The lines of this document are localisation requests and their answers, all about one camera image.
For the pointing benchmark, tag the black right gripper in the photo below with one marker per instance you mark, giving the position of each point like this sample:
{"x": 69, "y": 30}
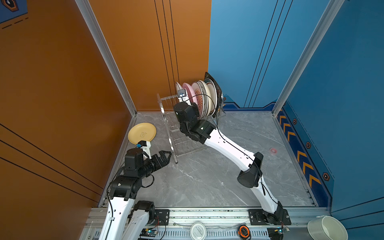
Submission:
{"x": 177, "y": 114}

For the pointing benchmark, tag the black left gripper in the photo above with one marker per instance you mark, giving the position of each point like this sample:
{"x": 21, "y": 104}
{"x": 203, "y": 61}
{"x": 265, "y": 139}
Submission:
{"x": 154, "y": 158}

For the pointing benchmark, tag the pink round plate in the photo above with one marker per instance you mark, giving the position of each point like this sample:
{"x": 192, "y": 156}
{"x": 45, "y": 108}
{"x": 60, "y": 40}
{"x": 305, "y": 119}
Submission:
{"x": 191, "y": 93}

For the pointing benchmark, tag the white plate orange sunburst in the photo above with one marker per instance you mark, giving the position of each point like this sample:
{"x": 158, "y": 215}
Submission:
{"x": 198, "y": 93}

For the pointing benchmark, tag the cream round plate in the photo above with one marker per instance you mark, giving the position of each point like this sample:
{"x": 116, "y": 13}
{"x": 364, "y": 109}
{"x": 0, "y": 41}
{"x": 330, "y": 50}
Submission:
{"x": 209, "y": 97}

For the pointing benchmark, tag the white plate green red rim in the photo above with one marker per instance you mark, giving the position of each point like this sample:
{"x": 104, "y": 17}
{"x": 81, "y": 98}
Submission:
{"x": 213, "y": 92}

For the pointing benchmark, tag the yellow round plate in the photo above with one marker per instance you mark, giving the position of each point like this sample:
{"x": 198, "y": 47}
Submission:
{"x": 142, "y": 132}

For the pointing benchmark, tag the black floral square plate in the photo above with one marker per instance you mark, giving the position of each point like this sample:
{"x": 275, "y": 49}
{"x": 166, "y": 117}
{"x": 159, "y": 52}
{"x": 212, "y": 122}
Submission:
{"x": 220, "y": 97}

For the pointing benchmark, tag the white plate green quatrefoil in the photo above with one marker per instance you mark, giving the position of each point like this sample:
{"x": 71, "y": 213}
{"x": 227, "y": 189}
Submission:
{"x": 205, "y": 97}

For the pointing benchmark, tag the white plate black characters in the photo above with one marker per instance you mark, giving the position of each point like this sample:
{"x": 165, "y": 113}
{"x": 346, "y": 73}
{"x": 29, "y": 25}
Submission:
{"x": 178, "y": 87}

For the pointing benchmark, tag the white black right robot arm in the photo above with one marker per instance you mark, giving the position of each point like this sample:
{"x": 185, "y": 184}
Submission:
{"x": 250, "y": 175}

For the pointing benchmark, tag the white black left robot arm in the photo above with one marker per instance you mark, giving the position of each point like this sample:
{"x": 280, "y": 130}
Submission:
{"x": 126, "y": 218}

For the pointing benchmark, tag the green circuit board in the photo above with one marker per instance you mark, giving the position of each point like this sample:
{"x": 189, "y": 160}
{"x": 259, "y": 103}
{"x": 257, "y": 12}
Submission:
{"x": 149, "y": 233}

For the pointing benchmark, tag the white round lid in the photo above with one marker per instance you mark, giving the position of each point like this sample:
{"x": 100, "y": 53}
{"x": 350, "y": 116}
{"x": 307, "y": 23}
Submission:
{"x": 198, "y": 231}

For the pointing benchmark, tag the orange black tape measure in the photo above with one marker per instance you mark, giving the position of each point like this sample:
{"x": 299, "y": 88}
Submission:
{"x": 244, "y": 232}

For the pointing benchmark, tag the white bucket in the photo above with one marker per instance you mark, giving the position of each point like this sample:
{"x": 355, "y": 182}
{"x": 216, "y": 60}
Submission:
{"x": 327, "y": 228}

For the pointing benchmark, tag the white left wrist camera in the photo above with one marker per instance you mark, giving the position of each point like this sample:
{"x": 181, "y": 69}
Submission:
{"x": 145, "y": 146}

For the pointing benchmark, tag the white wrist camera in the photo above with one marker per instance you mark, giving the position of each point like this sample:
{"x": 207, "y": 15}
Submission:
{"x": 183, "y": 96}
{"x": 145, "y": 146}

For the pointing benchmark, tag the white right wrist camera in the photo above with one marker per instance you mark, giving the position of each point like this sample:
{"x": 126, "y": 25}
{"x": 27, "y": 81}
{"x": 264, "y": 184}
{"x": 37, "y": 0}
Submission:
{"x": 183, "y": 96}

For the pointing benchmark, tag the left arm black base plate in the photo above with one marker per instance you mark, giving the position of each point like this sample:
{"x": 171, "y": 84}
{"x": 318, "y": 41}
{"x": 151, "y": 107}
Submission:
{"x": 160, "y": 217}

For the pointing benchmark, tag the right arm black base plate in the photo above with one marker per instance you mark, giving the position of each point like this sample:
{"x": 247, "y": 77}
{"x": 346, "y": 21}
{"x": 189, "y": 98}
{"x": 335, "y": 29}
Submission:
{"x": 261, "y": 217}

